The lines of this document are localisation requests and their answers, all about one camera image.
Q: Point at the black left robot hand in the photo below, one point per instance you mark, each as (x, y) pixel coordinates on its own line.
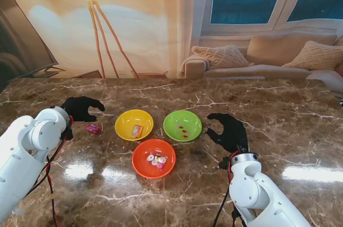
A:
(79, 109)

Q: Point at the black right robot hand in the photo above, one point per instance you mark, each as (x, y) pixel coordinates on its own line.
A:
(234, 133)

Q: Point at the small red candy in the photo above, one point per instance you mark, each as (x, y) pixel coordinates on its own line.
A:
(185, 132)
(180, 127)

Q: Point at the orange candy bar wrapper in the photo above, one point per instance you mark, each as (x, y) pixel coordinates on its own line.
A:
(137, 130)

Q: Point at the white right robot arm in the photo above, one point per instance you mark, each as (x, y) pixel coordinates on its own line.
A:
(249, 189)

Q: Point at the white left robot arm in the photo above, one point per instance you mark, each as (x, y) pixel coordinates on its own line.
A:
(24, 146)

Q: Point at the pink candy packet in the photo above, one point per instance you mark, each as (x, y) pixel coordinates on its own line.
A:
(93, 128)

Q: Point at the yellow plastic bowl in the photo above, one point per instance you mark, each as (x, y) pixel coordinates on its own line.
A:
(126, 125)

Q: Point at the green plastic bowl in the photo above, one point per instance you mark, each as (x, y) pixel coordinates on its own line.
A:
(171, 130)

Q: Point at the cream knitted pillow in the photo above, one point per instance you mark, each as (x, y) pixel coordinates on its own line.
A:
(222, 57)
(316, 55)

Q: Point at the orange plastic bowl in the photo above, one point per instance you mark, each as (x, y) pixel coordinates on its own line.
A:
(144, 168)

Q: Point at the flat screen television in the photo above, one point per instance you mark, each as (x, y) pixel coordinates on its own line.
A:
(16, 37)

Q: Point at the beige sofa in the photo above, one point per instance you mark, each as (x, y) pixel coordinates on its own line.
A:
(281, 47)

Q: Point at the black white striped object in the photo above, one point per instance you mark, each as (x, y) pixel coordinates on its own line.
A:
(341, 103)

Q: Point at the light sheer curtain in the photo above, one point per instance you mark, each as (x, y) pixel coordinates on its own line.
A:
(193, 10)

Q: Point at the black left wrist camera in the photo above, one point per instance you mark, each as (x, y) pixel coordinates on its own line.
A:
(67, 134)

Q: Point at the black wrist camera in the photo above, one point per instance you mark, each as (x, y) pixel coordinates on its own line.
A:
(223, 163)
(67, 134)

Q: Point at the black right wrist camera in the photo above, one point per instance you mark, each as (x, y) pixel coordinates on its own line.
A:
(223, 163)

